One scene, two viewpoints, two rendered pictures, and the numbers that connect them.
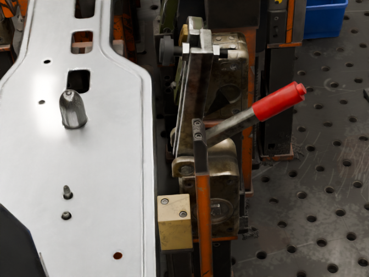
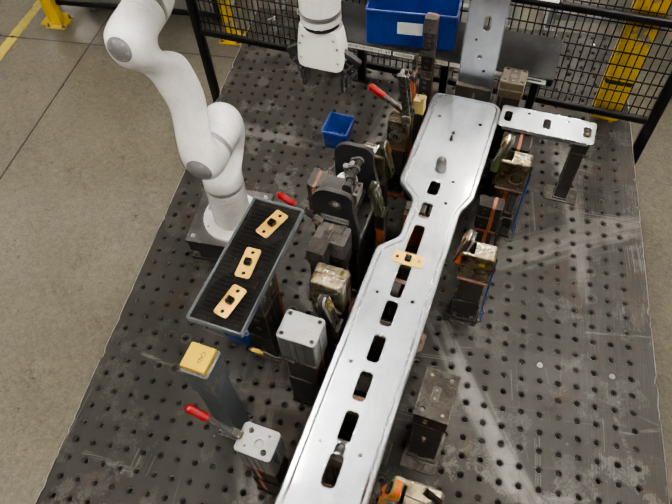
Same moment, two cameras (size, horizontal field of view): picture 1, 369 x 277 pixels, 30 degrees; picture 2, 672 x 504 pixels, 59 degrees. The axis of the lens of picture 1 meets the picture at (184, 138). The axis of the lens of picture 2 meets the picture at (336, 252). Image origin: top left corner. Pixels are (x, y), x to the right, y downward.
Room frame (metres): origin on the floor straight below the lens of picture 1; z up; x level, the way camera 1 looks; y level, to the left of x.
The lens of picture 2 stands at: (1.86, 0.32, 2.34)
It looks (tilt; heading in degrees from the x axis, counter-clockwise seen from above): 56 degrees down; 204
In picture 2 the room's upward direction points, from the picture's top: 5 degrees counter-clockwise
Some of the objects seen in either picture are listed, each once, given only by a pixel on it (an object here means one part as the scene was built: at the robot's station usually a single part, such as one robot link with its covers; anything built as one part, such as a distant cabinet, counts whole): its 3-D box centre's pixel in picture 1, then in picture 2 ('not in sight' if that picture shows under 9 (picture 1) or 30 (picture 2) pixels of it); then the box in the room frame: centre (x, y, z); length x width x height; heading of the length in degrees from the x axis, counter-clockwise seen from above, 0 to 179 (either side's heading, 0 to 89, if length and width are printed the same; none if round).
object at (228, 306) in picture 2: not in sight; (229, 300); (1.32, -0.19, 1.17); 0.08 x 0.04 x 0.01; 170
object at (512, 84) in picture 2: not in sight; (504, 117); (0.24, 0.27, 0.88); 0.08 x 0.08 x 0.36; 0
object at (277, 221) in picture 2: not in sight; (271, 222); (1.09, -0.19, 1.17); 0.08 x 0.04 x 0.01; 161
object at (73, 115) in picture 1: (72, 110); (441, 164); (0.64, 0.14, 1.02); 0.03 x 0.03 x 0.07
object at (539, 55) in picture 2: not in sight; (426, 38); (0.08, -0.06, 1.01); 0.90 x 0.22 x 0.03; 90
